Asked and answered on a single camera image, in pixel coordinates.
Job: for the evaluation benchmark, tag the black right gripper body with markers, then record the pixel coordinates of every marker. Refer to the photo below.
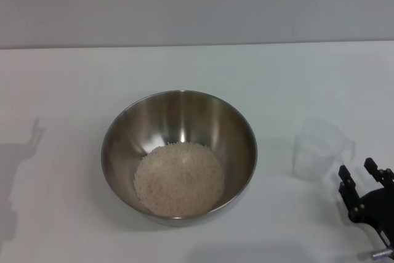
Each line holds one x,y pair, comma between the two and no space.
378,207

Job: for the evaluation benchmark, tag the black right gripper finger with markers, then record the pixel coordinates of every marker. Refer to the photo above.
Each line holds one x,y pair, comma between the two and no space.
381,175
349,189

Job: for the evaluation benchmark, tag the clear plastic measuring cup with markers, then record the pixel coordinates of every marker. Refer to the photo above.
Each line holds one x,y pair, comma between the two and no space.
311,158

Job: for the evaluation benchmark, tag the white rice grains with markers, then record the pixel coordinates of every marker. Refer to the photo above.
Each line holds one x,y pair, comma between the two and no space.
178,180

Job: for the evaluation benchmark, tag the stainless steel mixing bowl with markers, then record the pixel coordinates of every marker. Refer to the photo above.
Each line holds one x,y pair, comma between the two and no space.
129,139

